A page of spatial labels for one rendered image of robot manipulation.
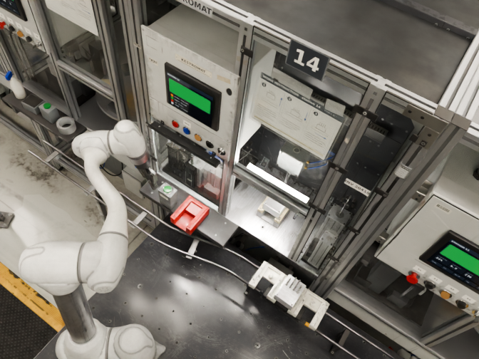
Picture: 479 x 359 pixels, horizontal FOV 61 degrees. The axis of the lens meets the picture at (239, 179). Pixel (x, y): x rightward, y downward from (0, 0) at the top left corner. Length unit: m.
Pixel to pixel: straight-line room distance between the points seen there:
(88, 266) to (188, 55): 0.77
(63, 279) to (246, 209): 1.04
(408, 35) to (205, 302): 1.50
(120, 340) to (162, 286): 0.44
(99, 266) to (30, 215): 2.02
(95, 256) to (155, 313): 0.83
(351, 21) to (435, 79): 0.32
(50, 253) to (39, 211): 1.95
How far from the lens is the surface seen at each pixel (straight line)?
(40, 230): 3.26
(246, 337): 2.12
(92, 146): 1.72
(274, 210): 2.01
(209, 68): 1.43
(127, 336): 1.84
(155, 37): 1.54
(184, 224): 2.05
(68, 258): 1.39
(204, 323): 2.12
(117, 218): 1.46
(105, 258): 1.37
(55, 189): 3.41
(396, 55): 1.32
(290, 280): 1.97
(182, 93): 1.56
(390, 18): 1.47
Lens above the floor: 2.73
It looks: 55 degrees down
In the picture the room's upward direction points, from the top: 10 degrees clockwise
